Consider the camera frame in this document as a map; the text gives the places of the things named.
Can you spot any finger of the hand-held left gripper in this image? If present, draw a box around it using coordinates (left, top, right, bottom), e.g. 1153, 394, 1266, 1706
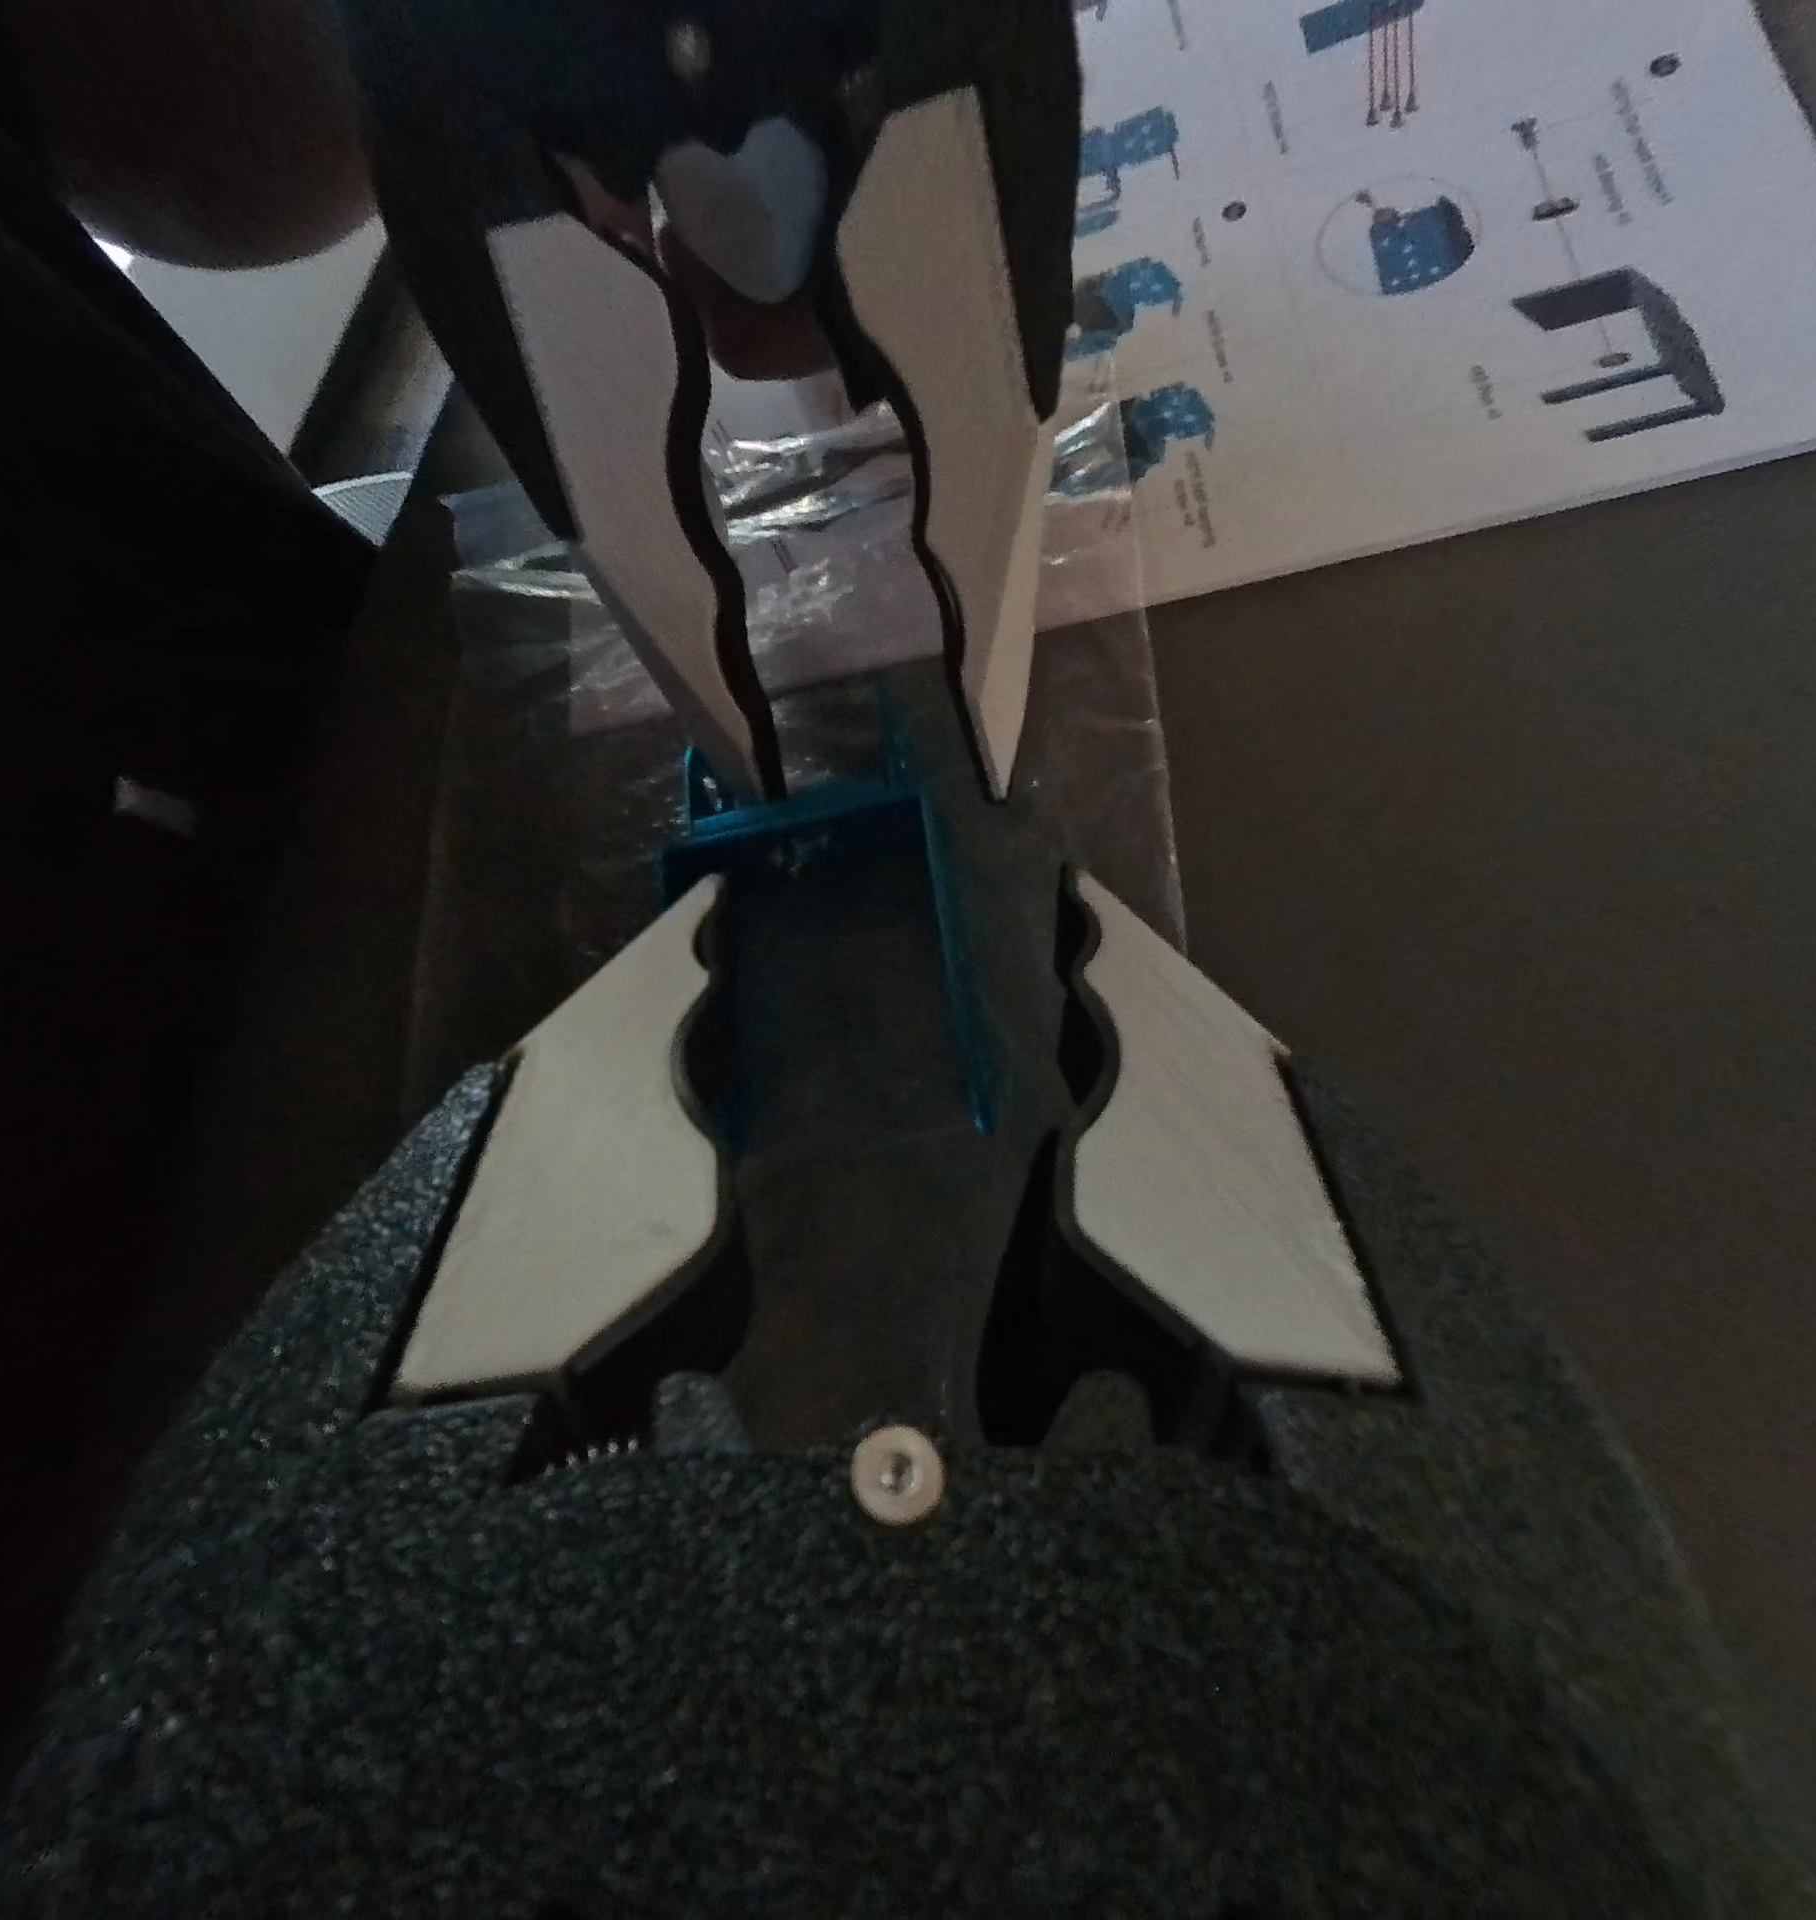
485, 207, 791, 802
831, 82, 1061, 802

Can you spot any grey desk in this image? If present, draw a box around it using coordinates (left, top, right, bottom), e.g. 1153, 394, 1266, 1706
293, 435, 1816, 1920

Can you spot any blue metal bracket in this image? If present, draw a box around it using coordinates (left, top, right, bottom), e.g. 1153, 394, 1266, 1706
666, 676, 1018, 1134

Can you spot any white instruction manual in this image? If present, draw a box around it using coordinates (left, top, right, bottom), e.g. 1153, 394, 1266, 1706
683, 0, 1816, 616

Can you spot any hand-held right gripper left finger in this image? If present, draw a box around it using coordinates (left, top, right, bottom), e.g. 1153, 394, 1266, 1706
386, 870, 751, 1410

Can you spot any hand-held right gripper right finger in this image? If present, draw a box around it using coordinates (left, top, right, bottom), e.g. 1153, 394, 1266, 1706
1050, 862, 1408, 1388

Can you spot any clear plastic bag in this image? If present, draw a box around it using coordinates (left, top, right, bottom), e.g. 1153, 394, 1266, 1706
443, 351, 1195, 962

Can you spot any person's left hand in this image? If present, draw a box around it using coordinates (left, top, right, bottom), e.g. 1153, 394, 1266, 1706
705, 276, 849, 381

